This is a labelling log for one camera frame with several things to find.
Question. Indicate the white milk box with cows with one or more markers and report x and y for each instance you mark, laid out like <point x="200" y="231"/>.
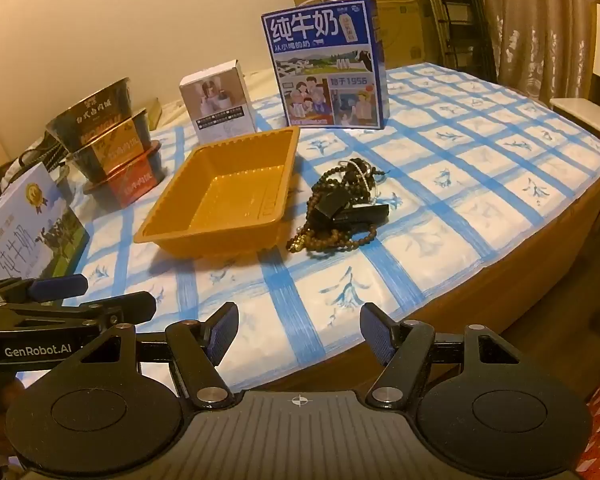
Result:
<point x="25" y="230"/>

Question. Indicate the wooden table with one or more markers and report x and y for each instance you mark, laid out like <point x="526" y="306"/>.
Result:
<point x="540" y="270"/>

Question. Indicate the blue checked tablecloth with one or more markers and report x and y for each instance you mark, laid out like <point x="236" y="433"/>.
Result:
<point x="440" y="180"/>

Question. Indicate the white chair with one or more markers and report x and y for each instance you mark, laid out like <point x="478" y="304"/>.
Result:
<point x="597" y="60"/>

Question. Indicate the yellow label instant rice bowl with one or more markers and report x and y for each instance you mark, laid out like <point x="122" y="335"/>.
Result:
<point x="115" y="147"/>

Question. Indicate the blue milk carton box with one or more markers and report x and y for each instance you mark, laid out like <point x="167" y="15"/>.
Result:
<point x="325" y="60"/>

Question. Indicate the beige curtain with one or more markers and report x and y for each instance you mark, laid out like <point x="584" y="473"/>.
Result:
<point x="540" y="20"/>

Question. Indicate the black hair clip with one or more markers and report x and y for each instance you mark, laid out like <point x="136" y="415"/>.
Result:
<point x="365" y="214"/>

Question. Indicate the black square clip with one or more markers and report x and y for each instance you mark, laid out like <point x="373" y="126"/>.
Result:
<point x="330" y="207"/>

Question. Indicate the small white product box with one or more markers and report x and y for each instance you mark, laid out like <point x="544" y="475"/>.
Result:
<point x="217" y="102"/>

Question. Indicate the yellow plastic tray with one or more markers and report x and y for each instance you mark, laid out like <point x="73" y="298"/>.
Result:
<point x="220" y="195"/>

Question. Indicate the dark woven basket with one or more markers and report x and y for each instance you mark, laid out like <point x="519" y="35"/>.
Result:
<point x="45" y="150"/>

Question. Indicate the dark label instant rice bowl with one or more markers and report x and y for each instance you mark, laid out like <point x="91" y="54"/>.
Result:
<point x="92" y="115"/>

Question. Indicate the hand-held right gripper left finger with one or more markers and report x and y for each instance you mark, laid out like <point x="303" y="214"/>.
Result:
<point x="223" y="334"/>

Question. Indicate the black folding ladder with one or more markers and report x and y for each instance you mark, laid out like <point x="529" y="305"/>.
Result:
<point x="460" y="15"/>

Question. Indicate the red label instant rice bowl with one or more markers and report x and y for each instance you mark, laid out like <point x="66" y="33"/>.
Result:
<point x="130" y="180"/>

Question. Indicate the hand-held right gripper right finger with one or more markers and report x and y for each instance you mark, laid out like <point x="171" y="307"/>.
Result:
<point x="377" y="335"/>

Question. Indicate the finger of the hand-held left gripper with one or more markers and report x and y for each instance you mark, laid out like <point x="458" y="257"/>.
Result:
<point x="60" y="285"/>
<point x="80" y="305"/>

